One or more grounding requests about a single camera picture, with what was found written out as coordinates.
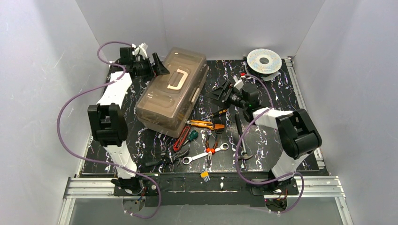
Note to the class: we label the red utility knife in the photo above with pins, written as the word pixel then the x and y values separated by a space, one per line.
pixel 182 138

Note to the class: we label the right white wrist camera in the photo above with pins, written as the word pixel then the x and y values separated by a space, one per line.
pixel 238 85

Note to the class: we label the aluminium frame rail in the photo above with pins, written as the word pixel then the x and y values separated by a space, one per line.
pixel 316 190

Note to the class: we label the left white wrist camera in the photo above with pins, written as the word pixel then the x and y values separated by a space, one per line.
pixel 140 50

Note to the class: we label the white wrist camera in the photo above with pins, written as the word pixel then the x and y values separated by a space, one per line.
pixel 238 85
pixel 140 50

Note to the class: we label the green stubby screwdriver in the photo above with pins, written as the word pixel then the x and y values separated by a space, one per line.
pixel 192 136

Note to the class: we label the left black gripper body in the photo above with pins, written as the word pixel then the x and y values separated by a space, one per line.
pixel 154 66

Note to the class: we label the silver combination wrench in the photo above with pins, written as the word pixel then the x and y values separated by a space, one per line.
pixel 188 160

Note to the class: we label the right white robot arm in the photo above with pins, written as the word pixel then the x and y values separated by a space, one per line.
pixel 298 134

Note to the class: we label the yellow utility knife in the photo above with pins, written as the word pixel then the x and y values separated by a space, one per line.
pixel 201 123

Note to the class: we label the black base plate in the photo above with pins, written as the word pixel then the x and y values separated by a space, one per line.
pixel 223 189

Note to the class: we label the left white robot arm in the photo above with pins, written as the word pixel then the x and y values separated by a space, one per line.
pixel 106 118

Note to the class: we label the yellow black screwdriver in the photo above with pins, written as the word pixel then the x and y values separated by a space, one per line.
pixel 217 113

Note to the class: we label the black handled hammer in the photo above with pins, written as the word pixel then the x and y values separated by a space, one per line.
pixel 244 155

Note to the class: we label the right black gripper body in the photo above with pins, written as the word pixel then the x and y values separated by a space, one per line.
pixel 225 93

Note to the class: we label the black grey wire stripper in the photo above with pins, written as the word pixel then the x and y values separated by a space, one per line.
pixel 175 155

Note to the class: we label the orange hex key set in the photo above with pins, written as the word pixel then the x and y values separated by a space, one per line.
pixel 219 128

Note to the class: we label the beige plastic tool box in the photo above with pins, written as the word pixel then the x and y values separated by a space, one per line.
pixel 168 100

